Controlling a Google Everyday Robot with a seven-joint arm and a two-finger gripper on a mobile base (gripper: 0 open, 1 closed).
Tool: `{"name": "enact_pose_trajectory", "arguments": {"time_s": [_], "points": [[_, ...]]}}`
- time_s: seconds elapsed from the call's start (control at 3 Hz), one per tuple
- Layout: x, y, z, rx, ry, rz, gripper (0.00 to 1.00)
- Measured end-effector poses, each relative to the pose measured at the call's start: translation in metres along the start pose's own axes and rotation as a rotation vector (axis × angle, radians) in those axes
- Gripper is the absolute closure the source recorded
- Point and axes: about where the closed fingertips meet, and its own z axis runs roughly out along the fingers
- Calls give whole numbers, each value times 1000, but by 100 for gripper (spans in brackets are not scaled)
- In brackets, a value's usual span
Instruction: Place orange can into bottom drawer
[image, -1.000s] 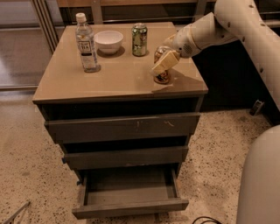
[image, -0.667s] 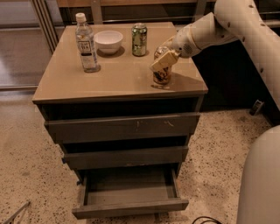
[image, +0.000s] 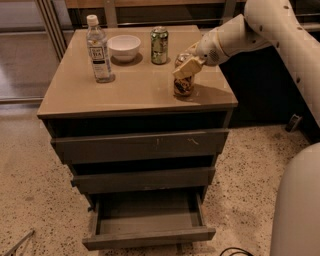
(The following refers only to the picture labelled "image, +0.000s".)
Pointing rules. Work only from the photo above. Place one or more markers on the orange soda can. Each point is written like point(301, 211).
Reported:
point(183, 87)

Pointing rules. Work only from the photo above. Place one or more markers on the metal rod on floor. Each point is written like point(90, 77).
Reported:
point(12, 251)

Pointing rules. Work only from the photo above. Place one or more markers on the top grey drawer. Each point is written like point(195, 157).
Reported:
point(141, 146)

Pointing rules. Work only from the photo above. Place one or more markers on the middle grey drawer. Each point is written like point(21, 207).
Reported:
point(144, 180)

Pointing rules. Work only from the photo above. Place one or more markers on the small black floor object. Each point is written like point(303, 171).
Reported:
point(293, 123)

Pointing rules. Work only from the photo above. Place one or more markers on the open bottom grey drawer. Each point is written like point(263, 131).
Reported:
point(148, 218)

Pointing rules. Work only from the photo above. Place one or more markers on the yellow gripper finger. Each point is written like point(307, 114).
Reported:
point(187, 66)
point(193, 49)

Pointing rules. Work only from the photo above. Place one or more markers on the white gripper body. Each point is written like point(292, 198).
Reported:
point(208, 50)

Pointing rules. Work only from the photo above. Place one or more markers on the white ceramic bowl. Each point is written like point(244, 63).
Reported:
point(124, 48)

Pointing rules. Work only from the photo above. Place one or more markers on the clear tea bottle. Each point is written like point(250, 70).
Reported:
point(98, 51)

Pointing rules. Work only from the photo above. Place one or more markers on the metal railing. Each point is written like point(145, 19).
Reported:
point(166, 15)

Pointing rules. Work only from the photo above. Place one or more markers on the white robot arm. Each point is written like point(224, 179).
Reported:
point(296, 221)

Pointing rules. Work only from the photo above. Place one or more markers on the grey drawer cabinet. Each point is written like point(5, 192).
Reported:
point(141, 99)

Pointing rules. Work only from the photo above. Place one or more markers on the green soda can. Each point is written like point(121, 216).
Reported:
point(159, 45)

